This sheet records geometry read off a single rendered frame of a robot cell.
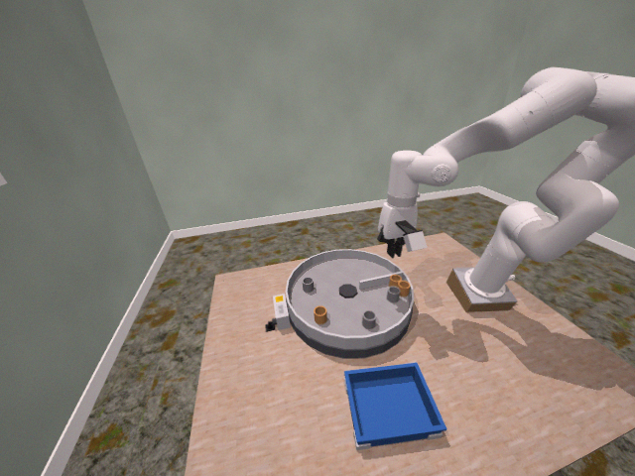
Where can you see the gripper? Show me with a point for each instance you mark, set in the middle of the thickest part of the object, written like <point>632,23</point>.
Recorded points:
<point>389,215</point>

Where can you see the grey metal ring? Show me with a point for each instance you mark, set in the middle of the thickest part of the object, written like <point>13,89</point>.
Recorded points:
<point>370,322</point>
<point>308,284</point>
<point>393,294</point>

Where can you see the bronze bushing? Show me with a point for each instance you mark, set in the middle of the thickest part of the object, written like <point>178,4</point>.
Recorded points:
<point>320,314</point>
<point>395,280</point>
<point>404,287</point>

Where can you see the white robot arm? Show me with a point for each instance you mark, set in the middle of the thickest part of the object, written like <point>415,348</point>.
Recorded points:
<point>572,191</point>

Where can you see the blue crate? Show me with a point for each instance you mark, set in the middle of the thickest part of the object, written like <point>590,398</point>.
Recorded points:
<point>391,404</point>

